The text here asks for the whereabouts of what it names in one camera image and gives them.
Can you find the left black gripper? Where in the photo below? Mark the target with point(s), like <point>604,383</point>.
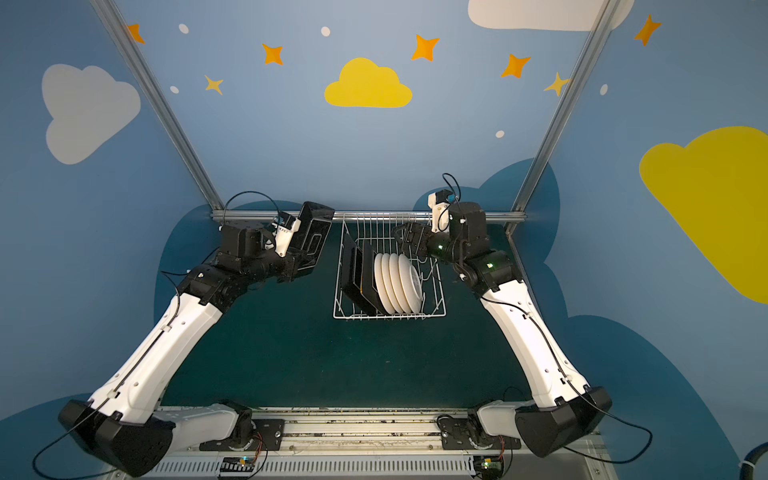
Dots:
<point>298,243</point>

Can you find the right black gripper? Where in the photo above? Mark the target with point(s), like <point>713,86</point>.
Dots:
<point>417,238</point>

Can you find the black square floral plate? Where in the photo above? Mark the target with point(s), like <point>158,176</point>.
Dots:
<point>351,258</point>
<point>307,244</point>

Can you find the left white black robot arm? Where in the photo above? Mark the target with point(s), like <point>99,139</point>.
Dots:
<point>119,424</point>

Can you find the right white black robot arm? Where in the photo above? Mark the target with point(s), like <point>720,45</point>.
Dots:
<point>564,407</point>

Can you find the white round plate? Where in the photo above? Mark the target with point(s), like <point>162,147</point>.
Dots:
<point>410,284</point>
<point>389,285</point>
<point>381,287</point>
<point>397,282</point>

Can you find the white round plate leftmost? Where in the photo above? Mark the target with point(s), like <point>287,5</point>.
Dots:
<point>381,287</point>

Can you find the white round plate rightmost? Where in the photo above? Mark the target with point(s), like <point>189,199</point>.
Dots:
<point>410,284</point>

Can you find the left small circuit board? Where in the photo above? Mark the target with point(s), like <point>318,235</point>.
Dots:
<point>236,467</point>

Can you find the small circuit board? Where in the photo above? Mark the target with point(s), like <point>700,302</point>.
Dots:
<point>236,467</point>
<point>487,468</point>

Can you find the right small circuit board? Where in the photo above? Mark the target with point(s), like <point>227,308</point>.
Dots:
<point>487,468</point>

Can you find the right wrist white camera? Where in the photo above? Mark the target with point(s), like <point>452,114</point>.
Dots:
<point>439,202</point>

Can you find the white wire dish rack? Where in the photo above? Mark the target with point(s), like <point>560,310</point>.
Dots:
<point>379,234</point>

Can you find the aluminium frame back bar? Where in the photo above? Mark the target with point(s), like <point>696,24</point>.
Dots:
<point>349,216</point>

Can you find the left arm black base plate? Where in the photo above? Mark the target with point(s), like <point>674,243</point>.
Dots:
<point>264,434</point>

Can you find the aluminium mounting rail base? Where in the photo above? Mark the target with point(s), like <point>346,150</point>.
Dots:
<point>379,443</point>

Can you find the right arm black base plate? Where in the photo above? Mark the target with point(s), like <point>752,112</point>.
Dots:
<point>466,433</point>

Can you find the aluminium frame left post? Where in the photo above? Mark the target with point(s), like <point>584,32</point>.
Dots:
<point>113,22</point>

